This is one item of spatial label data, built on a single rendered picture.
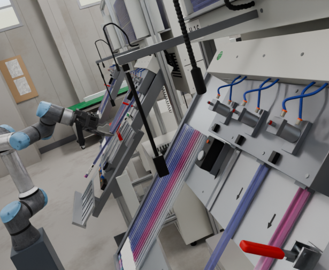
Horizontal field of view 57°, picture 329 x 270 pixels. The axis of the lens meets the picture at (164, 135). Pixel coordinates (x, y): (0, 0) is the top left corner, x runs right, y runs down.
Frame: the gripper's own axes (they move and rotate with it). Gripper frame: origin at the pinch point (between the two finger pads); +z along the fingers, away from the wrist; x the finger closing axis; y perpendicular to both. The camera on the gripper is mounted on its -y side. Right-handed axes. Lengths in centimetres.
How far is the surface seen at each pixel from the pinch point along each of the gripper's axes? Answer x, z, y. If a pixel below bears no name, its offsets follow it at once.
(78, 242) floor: 83, 21, -123
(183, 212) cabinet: 18, 64, -40
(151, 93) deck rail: 24.8, 17.7, 23.6
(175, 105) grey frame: 20.3, 32.0, 22.5
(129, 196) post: -10.5, 17.6, -24.5
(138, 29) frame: 26, -1, 53
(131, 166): 121, 50, -59
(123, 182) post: -9.8, 12.2, -18.1
